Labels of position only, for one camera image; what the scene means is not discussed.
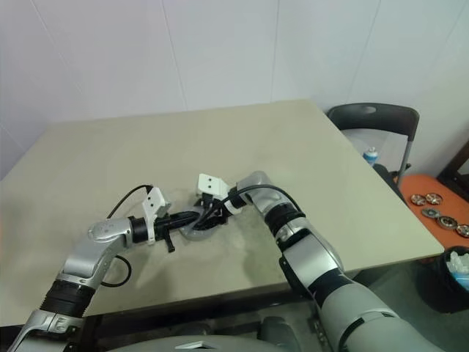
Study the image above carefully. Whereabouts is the blue waste piece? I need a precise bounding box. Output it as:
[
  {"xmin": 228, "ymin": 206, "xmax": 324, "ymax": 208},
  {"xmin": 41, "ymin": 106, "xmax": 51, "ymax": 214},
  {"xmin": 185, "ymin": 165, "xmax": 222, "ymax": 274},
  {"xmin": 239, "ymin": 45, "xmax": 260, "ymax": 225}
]
[{"xmin": 452, "ymin": 271, "xmax": 469, "ymax": 291}]

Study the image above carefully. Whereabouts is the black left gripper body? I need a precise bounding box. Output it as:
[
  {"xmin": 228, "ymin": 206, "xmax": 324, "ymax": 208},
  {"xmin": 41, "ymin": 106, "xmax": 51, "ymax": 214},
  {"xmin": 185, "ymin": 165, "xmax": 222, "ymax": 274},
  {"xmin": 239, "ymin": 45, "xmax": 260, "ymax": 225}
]
[{"xmin": 154, "ymin": 214, "xmax": 177, "ymax": 254}]

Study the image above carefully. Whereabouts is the motor housing with copper windings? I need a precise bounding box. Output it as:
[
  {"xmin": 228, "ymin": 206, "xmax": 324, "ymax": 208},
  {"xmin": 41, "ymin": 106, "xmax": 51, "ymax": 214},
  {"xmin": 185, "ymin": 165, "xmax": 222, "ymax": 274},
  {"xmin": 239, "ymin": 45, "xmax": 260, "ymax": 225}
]
[{"xmin": 178, "ymin": 209, "xmax": 221, "ymax": 242}]

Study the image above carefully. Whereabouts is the black table frame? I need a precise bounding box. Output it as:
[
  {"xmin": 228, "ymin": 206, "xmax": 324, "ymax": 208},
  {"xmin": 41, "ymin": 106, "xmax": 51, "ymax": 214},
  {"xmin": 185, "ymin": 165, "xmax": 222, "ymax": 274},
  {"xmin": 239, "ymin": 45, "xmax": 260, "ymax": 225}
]
[{"xmin": 0, "ymin": 292, "xmax": 317, "ymax": 331}]

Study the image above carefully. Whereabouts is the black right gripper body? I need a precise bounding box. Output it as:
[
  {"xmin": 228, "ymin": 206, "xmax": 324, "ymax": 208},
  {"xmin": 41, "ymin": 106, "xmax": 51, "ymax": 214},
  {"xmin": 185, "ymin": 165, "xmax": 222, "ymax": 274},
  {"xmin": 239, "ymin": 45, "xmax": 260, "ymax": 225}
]
[{"xmin": 199, "ymin": 193, "xmax": 230, "ymax": 225}]

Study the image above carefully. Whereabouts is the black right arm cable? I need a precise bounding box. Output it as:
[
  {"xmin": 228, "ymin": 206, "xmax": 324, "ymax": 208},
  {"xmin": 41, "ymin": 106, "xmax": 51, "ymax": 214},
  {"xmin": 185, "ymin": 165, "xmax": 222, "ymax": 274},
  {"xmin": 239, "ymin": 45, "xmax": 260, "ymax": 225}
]
[{"xmin": 196, "ymin": 185, "xmax": 305, "ymax": 230}]

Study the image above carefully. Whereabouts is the metal table leg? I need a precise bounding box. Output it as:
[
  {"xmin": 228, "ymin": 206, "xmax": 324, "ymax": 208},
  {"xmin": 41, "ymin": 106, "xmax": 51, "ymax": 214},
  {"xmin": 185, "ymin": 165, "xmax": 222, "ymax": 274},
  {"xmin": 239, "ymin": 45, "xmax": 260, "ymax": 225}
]
[{"xmin": 306, "ymin": 303, "xmax": 324, "ymax": 352}]

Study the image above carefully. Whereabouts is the orange stool with discs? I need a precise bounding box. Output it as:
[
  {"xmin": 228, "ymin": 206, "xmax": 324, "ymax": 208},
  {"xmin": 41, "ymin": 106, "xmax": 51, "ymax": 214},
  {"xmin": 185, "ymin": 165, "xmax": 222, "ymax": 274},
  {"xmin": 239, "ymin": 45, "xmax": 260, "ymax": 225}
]
[{"xmin": 395, "ymin": 174, "xmax": 469, "ymax": 251}]

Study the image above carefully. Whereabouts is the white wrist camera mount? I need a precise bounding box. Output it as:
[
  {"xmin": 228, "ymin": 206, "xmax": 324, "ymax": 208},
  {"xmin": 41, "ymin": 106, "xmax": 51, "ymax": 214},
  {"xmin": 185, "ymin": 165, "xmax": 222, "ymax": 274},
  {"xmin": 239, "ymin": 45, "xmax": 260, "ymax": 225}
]
[
  {"xmin": 196, "ymin": 173, "xmax": 243, "ymax": 216},
  {"xmin": 141, "ymin": 187, "xmax": 173, "ymax": 245}
]

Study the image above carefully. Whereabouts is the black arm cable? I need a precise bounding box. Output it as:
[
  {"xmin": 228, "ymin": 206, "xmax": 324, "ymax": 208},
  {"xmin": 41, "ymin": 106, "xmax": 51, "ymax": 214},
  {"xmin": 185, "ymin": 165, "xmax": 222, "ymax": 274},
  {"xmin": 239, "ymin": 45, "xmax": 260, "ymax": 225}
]
[
  {"xmin": 100, "ymin": 184, "xmax": 155, "ymax": 288},
  {"xmin": 196, "ymin": 185, "xmax": 305, "ymax": 230}
]

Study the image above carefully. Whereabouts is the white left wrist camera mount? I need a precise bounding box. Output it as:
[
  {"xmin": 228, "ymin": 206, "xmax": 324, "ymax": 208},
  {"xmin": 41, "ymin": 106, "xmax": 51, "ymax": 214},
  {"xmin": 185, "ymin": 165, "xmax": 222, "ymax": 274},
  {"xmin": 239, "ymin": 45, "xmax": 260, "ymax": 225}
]
[{"xmin": 141, "ymin": 187, "xmax": 173, "ymax": 245}]

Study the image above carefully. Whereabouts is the blue and white bottle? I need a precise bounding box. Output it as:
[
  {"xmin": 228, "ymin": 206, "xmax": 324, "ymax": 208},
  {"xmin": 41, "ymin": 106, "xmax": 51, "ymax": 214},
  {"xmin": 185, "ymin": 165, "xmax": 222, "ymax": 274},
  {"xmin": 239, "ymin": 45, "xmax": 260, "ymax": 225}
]
[{"xmin": 362, "ymin": 146, "xmax": 379, "ymax": 166}]

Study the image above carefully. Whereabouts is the white crumpled waste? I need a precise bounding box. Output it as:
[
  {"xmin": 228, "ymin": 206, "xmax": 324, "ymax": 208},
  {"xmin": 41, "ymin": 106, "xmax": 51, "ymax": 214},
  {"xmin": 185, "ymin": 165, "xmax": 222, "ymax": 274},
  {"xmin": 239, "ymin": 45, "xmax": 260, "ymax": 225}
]
[{"xmin": 445, "ymin": 251, "xmax": 469, "ymax": 274}]

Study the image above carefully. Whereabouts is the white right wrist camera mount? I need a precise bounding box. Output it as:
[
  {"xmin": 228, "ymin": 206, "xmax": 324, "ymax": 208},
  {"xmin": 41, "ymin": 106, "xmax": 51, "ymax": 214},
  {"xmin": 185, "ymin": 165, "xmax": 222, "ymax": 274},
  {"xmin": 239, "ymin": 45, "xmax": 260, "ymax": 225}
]
[{"xmin": 196, "ymin": 173, "xmax": 243, "ymax": 216}]

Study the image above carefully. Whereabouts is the dark wooden frame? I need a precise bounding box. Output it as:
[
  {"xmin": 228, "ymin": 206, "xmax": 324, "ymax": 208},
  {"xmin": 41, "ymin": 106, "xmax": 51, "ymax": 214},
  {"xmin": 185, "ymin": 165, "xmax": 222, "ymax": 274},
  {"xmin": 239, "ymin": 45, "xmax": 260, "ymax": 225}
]
[{"xmin": 435, "ymin": 150, "xmax": 469, "ymax": 203}]

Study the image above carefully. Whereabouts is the black folding chair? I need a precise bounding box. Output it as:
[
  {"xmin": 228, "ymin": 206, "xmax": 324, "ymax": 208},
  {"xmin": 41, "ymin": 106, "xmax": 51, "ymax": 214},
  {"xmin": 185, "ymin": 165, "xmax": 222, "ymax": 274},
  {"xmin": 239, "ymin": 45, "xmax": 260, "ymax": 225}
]
[{"xmin": 325, "ymin": 103, "xmax": 421, "ymax": 186}]

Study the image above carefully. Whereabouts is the black waste bin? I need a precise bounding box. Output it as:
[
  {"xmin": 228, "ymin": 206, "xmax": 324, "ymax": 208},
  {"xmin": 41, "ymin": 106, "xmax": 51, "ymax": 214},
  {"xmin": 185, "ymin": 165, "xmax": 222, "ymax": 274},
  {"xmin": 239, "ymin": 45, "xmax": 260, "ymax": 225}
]
[{"xmin": 417, "ymin": 247, "xmax": 469, "ymax": 313}]

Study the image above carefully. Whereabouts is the dark grey rounded shape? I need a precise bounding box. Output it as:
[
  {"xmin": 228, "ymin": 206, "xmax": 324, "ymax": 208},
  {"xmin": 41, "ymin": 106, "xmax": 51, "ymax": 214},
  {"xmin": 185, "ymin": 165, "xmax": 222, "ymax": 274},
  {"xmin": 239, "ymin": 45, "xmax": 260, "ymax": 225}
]
[{"xmin": 259, "ymin": 316, "xmax": 295, "ymax": 346}]

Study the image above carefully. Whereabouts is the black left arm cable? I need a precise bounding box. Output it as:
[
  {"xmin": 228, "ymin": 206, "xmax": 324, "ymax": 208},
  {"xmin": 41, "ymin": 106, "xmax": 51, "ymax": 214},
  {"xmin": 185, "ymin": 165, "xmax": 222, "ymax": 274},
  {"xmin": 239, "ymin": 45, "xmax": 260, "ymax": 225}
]
[{"xmin": 100, "ymin": 184, "xmax": 155, "ymax": 288}]

